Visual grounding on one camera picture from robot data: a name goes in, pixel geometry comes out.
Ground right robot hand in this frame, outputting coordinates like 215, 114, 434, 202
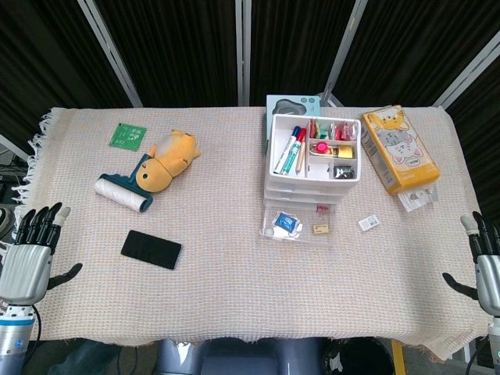
442, 211, 500, 315

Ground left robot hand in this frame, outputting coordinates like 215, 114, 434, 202
0, 202, 84, 305

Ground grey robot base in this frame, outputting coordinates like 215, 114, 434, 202
155, 337, 326, 375

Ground white printed paper packet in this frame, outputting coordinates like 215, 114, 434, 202
397, 184, 438, 213

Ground black smartphone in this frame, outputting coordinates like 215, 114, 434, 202
120, 229, 184, 271

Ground yellow cat tissue pack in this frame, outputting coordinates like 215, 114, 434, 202
359, 104, 441, 196

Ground green sachet packet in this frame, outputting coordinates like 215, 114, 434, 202
109, 122, 148, 152

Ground orange plush toy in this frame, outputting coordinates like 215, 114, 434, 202
135, 129, 202, 193

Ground clear plastic drawer tray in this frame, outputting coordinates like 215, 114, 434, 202
259, 198, 339, 247

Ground red small clips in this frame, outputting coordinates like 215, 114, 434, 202
334, 121, 355, 140

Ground blue foil packet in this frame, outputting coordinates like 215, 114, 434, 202
273, 211, 301, 232

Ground white drawer organizer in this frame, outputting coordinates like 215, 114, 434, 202
262, 113, 363, 205

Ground beige woven tablecloth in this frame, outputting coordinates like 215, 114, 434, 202
11, 104, 482, 363

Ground green marker pen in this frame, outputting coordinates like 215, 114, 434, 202
280, 141, 302, 175

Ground blue marker pen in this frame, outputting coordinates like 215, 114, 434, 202
273, 125, 302, 175

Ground light blue product box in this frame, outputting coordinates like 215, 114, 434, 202
266, 94, 323, 149

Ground lint roller with teal handle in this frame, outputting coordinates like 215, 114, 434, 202
93, 152, 155, 213

